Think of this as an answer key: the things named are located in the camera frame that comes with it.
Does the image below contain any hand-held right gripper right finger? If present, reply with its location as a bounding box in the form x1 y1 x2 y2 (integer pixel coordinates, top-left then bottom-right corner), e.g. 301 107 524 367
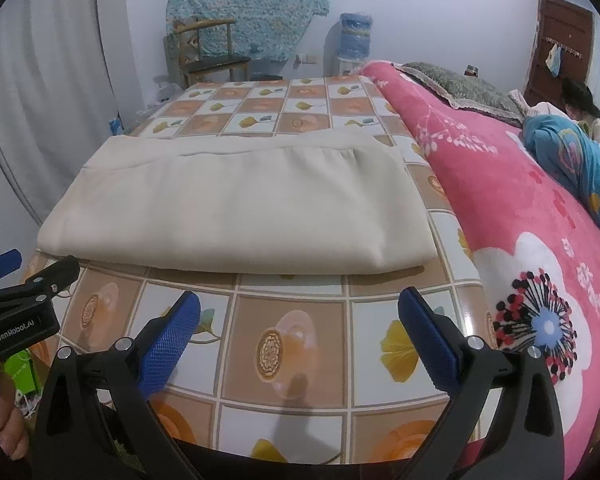
397 286 566 480

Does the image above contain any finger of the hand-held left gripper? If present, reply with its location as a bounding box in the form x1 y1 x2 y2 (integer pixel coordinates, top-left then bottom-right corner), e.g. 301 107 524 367
17 255 81 306
0 249 22 291

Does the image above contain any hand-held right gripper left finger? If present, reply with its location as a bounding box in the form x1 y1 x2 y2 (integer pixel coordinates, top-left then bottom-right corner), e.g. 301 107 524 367
32 290 203 480

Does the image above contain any cream zip-neck sweatshirt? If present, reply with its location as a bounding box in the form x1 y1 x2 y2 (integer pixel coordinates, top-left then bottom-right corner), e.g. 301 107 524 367
36 129 437 276

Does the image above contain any person's left hand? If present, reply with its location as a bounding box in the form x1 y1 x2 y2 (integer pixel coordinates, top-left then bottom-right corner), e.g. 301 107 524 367
0 372 31 466

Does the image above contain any green paper bag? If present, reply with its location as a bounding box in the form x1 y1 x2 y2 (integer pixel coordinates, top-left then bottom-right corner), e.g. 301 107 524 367
2 350 38 396

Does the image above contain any pink floral blanket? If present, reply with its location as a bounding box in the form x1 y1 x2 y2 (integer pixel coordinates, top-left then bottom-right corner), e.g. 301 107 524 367
360 60 600 466

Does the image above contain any white curtain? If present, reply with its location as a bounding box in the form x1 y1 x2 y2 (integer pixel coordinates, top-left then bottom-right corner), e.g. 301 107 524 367
0 0 131 256

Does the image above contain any white plastic bag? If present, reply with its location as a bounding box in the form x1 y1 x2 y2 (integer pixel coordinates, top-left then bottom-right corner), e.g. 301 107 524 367
152 75 186 103

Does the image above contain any blue printed blanket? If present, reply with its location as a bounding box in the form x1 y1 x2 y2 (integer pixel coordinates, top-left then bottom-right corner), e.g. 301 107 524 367
522 114 600 246

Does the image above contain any grey patterned blanket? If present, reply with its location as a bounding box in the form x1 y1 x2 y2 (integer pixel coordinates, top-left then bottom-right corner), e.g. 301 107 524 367
400 61 526 128

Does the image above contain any pale pillow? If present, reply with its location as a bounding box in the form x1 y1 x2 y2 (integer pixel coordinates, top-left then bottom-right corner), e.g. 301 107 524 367
507 90 566 121

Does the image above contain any wooden chair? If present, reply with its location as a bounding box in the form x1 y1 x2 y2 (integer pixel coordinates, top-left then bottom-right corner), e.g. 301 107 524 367
172 17 252 88

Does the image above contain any printed carton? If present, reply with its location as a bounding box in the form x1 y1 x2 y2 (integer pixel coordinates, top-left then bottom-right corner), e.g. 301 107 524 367
166 20 201 78

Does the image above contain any white water dispenser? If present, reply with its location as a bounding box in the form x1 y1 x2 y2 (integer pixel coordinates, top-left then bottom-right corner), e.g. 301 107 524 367
336 56 368 77

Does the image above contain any light blue hanging cloth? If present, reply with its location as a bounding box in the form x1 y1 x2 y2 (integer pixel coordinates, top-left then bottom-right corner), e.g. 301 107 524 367
545 42 563 78

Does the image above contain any blue water bottle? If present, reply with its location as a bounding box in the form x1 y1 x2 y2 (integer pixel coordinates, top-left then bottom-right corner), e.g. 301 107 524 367
340 11 373 60

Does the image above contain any floral hanging cloth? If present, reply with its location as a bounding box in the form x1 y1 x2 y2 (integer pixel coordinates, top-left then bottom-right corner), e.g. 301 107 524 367
166 0 331 63

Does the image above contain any brown wooden door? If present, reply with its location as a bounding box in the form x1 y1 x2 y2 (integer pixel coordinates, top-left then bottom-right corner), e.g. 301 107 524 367
522 0 595 108

